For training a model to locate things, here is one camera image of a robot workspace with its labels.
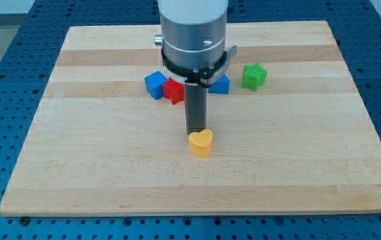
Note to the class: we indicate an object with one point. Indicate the black clamp ring mount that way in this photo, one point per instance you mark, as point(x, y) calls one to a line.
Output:
point(203, 77)

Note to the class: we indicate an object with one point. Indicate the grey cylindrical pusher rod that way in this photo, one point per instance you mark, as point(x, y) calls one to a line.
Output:
point(195, 108)

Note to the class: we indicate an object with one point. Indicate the yellow heart block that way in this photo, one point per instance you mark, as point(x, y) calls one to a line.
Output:
point(200, 143)

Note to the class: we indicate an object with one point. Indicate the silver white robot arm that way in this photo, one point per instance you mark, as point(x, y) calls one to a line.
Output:
point(192, 40)

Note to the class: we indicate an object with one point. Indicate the blue triangular block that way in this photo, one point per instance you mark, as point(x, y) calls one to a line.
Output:
point(221, 86)

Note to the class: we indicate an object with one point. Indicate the red star block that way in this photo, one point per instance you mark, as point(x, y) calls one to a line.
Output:
point(173, 90)

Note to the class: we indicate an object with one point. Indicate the blue cube block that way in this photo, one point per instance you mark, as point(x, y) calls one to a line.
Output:
point(154, 84)

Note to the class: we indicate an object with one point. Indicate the green star block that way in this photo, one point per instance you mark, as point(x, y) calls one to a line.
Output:
point(254, 76)

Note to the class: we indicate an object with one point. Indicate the light wooden board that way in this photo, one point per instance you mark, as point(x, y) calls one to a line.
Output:
point(100, 145)

